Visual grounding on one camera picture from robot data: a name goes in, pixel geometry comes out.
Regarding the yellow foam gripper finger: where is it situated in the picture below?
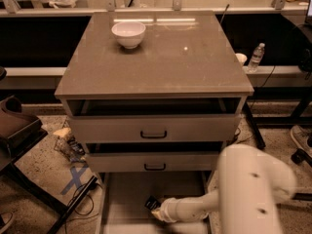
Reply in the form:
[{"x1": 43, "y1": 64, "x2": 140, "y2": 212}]
[{"x1": 151, "y1": 210, "x2": 163, "y2": 220}]

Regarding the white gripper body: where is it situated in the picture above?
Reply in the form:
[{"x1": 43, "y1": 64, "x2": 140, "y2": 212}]
[{"x1": 159, "y1": 198, "x2": 178, "y2": 223}]

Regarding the dark rxbar blueberry wrapper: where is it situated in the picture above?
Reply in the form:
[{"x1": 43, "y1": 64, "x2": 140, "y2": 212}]
[{"x1": 144, "y1": 196, "x2": 161, "y2": 211}]

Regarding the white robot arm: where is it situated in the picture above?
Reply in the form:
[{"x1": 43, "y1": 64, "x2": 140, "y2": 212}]
[{"x1": 152, "y1": 144, "x2": 297, "y2": 234}]

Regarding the open bottom drawer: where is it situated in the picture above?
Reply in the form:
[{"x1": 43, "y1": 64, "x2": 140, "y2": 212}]
[{"x1": 96, "y1": 172, "x2": 212, "y2": 234}]

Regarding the grey drawer cabinet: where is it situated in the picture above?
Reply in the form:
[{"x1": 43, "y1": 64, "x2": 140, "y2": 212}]
[{"x1": 54, "y1": 11, "x2": 255, "y2": 234}]

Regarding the black table leg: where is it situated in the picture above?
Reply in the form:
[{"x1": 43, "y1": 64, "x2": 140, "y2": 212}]
[{"x1": 243, "y1": 102, "x2": 265, "y2": 150}]

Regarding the black chair caster leg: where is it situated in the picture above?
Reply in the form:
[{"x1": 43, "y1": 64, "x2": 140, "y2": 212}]
[{"x1": 291, "y1": 148, "x2": 312, "y2": 167}]

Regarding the dark brown side cart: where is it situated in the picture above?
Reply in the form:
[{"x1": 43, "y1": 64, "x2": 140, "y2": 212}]
[{"x1": 0, "y1": 96, "x2": 98, "y2": 234}]

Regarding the white paper cup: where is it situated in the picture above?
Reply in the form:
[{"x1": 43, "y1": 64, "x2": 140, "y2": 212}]
[{"x1": 236, "y1": 53, "x2": 247, "y2": 65}]

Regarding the white ceramic bowl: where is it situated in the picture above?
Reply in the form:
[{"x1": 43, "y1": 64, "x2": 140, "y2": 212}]
[{"x1": 111, "y1": 21, "x2": 146, "y2": 49}]

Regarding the clear plastic water bottle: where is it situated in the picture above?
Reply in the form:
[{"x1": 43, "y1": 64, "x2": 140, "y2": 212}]
[{"x1": 247, "y1": 43, "x2": 265, "y2": 73}]

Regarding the middle drawer with handle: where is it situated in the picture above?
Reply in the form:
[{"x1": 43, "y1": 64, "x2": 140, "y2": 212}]
[{"x1": 86, "y1": 142, "x2": 222, "y2": 173}]

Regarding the drawer with handle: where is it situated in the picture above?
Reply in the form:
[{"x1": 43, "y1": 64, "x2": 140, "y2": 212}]
[
  {"x1": 86, "y1": 142, "x2": 222, "y2": 173},
  {"x1": 66, "y1": 97, "x2": 243, "y2": 143}
]

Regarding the top drawer with handle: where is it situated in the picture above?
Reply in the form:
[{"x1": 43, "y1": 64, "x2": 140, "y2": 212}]
[{"x1": 66, "y1": 97, "x2": 243, "y2": 143}]

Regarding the black floor cable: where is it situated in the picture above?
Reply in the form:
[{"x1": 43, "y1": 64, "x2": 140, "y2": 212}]
[{"x1": 63, "y1": 180, "x2": 100, "y2": 234}]

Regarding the wire basket with items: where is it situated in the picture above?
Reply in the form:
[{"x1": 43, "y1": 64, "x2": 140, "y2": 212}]
[{"x1": 53, "y1": 121, "x2": 86, "y2": 163}]

